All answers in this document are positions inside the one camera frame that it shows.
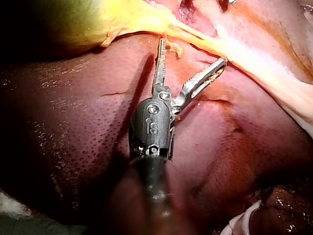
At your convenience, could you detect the left arm instrument jaw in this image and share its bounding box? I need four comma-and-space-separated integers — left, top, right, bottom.
172, 58, 228, 108
152, 38, 168, 94

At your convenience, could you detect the left arm instrument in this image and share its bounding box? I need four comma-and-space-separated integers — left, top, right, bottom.
129, 86, 177, 162

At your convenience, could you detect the gallbladder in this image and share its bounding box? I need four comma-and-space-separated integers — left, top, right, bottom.
31, 0, 186, 59

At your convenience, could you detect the thin tube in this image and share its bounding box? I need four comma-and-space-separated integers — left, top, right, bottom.
168, 23, 205, 41

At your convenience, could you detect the pale fatty tissue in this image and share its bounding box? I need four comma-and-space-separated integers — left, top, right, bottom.
144, 0, 313, 138

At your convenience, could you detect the dark red liver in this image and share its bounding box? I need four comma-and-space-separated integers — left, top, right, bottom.
0, 30, 313, 235

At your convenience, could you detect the white cloth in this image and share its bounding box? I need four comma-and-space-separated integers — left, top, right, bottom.
219, 199, 264, 235
0, 188, 34, 221

